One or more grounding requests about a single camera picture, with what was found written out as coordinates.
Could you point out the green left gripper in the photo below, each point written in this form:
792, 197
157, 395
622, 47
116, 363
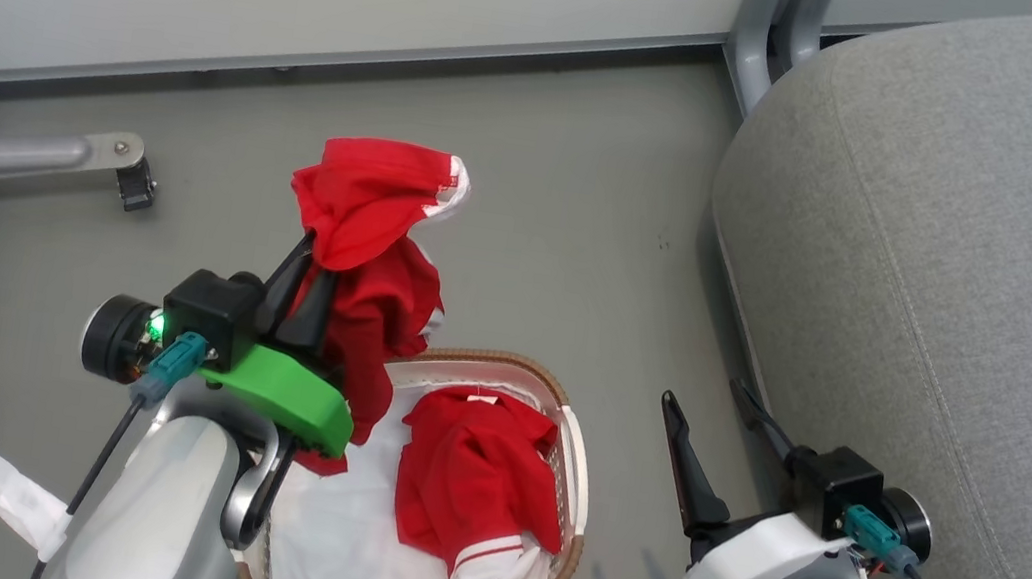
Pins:
289, 394

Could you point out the red garment with white collar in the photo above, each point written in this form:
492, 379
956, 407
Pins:
372, 239

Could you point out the black round left wrist module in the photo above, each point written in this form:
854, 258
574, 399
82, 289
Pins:
114, 336

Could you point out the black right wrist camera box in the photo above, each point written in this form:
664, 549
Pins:
837, 486

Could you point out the white basket liner cloth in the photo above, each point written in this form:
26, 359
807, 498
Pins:
341, 528

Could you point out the grey partition frame leg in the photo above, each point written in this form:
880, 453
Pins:
10, 150

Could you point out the white wicker laundry basket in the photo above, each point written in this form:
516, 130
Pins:
565, 529

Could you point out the black round right wrist module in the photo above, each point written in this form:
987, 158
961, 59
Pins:
909, 522

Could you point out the grey fabric sofa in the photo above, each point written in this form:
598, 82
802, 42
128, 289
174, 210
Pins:
960, 291

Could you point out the grey partition post foot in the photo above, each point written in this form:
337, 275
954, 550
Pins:
810, 18
759, 31

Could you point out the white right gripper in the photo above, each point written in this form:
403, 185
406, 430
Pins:
760, 561

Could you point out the grey partition base rail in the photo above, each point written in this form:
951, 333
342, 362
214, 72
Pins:
326, 61

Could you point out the black round wrist module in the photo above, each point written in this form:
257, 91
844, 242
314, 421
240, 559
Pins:
114, 336
909, 522

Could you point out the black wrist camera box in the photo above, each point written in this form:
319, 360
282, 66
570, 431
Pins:
205, 311
837, 486

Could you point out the red garment with striped cuff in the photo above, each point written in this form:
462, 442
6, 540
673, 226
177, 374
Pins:
475, 476

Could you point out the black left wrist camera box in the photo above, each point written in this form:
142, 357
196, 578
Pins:
205, 311

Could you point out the black caster wheel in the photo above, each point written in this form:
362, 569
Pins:
136, 184

